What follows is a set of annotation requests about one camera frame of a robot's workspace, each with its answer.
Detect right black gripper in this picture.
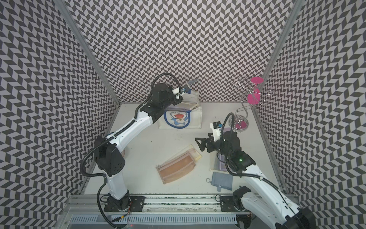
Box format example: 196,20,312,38
195,134,232,159

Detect white canvas bag blue handles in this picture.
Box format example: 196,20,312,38
158,90,203,129

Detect pink trim mesh pouch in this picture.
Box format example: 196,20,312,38
156,152,196,184

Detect small grey blue pouch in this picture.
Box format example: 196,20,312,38
206,172,233,192

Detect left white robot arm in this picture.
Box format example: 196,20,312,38
80,73,191,211

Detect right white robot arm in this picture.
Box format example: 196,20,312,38
195,113,317,229

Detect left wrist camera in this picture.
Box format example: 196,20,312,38
172,88,186,96

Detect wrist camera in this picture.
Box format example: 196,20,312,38
210,121,223,142
172,88,186,96

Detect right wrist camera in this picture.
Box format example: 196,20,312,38
210,121,223,142

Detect chrome wire stand pink discs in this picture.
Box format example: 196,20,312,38
232,77,273,132

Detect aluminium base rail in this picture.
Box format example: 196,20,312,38
61,193,304,229

